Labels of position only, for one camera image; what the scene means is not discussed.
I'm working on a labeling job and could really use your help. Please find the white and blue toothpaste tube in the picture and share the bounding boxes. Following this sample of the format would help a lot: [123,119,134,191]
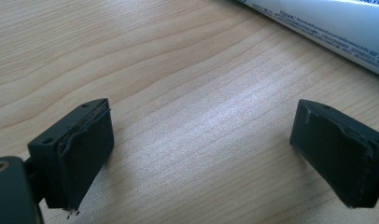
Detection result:
[235,0,379,79]

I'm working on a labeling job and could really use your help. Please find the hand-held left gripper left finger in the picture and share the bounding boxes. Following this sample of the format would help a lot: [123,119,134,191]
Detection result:
[27,98,115,211]

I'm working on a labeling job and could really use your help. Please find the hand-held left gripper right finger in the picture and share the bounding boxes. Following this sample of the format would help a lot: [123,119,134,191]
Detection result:
[289,98,379,209]

